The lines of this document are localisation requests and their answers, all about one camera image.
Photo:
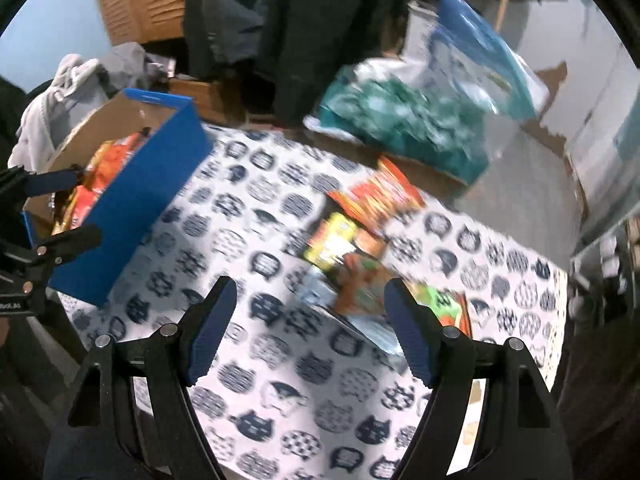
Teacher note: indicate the orange striped snack bag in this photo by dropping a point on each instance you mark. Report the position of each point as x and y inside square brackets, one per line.
[382, 196]

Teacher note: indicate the brown cardboard box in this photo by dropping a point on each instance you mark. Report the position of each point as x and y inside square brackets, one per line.
[215, 101]

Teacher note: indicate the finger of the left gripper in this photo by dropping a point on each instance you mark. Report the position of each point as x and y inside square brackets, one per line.
[19, 184]
[39, 261]

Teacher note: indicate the orange green seaweed cracker bag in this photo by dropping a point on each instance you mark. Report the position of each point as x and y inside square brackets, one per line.
[362, 284]

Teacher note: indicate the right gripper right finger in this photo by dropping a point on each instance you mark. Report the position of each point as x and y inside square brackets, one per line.
[520, 435]

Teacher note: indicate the white fleece blanket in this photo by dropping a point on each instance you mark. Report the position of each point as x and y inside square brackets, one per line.
[73, 94]

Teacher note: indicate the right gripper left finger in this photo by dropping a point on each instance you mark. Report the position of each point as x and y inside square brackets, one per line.
[97, 436]

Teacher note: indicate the dark hanging jackets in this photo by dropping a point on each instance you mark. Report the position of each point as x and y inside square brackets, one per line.
[283, 54]

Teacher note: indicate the blue cardboard box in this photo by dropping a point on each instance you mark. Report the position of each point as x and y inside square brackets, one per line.
[140, 192]

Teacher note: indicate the black yellow snack bag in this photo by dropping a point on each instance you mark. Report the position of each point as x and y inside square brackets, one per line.
[336, 239]

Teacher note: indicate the blue ziplock bag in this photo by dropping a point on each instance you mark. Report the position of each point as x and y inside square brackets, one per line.
[480, 66]

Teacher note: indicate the cat pattern tablecloth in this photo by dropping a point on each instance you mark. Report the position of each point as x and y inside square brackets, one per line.
[296, 391]

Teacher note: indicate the orange chip bag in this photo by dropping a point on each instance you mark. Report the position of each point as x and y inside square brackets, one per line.
[71, 209]

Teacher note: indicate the green plastic bag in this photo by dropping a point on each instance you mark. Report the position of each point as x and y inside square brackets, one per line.
[379, 103]

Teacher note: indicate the grey clothing pile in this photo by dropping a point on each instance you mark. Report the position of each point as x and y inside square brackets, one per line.
[130, 66]

